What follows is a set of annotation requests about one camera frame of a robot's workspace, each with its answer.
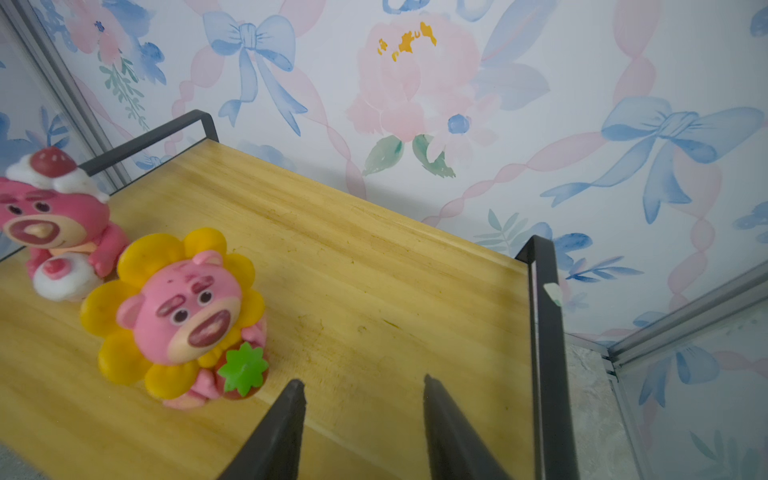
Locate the wooden shelf black metal frame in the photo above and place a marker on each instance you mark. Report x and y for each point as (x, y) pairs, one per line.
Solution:
(362, 304)

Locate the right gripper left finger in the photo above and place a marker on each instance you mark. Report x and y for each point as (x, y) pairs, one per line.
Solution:
(273, 449)

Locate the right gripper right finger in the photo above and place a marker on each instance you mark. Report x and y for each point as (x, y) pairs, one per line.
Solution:
(455, 450)

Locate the pink bear yellow flower figure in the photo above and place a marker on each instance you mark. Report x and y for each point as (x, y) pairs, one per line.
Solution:
(183, 319)

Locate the pink bear strawberry hat figure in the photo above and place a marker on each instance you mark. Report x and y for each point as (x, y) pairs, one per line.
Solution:
(54, 208)

